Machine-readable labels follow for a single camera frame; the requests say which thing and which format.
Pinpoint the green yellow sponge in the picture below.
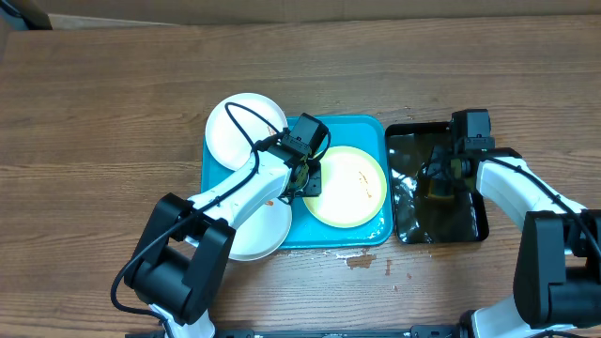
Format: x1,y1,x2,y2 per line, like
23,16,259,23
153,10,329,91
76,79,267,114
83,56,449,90
426,178,455,201

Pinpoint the dark object top left corner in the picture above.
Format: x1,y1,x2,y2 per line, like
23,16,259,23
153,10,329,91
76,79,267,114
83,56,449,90
1,0,53,30

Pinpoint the blue plastic tray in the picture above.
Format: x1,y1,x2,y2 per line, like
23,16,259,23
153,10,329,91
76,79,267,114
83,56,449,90
200,114,394,250

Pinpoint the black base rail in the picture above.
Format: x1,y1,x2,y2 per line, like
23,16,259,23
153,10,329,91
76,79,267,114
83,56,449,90
124,324,470,338

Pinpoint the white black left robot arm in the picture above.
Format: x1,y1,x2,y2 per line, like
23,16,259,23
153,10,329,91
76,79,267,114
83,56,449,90
110,131,331,337

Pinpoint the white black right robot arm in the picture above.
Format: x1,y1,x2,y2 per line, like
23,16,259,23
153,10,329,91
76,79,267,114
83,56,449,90
419,146,600,337

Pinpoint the yellow plate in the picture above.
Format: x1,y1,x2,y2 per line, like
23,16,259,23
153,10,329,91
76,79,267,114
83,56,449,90
303,146,387,228

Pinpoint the white plate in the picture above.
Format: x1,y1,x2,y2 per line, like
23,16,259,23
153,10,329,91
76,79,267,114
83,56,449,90
205,93,287,171
205,198,292,261

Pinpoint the black water tray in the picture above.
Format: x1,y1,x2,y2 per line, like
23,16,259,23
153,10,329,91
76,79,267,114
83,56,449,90
385,122,489,244

